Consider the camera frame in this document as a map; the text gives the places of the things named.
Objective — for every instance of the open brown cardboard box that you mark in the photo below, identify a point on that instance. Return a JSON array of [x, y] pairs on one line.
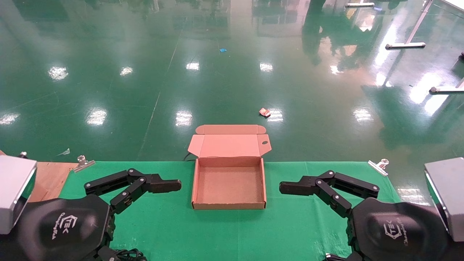
[[228, 185]]

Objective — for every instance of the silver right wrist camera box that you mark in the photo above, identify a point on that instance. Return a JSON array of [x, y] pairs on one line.
[[447, 195]]

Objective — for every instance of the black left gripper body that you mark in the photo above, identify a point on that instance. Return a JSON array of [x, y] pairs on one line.
[[61, 228]]

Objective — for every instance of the red snack wrapper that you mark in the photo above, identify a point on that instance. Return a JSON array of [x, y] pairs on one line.
[[264, 112]]

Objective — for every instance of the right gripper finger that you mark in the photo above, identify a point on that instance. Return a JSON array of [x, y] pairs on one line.
[[344, 258], [297, 187]]

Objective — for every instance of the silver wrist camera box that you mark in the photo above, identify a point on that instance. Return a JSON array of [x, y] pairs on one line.
[[447, 195], [14, 188]]

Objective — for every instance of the metal binder clip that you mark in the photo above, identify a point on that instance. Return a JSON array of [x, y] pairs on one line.
[[378, 166], [83, 165]]

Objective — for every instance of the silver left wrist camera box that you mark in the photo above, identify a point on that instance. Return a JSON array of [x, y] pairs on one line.
[[14, 188]]

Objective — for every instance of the clear plastic scrap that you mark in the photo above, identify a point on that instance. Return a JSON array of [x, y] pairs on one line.
[[65, 152]]

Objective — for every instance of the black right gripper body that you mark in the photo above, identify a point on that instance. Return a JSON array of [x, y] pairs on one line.
[[395, 232]]

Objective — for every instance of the small black knob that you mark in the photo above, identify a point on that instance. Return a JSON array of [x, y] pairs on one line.
[[23, 155]]

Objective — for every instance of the white floor bar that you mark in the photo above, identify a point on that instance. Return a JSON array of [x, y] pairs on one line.
[[359, 4]]

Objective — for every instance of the white table leg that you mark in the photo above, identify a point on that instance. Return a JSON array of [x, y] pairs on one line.
[[406, 45], [447, 89]]

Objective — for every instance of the green table cloth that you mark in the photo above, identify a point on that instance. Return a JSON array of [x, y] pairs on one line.
[[232, 232]]

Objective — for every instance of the white table top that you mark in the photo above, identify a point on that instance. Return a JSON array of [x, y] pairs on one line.
[[456, 4]]

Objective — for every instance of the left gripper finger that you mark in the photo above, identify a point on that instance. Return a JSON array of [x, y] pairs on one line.
[[163, 185], [107, 255]]

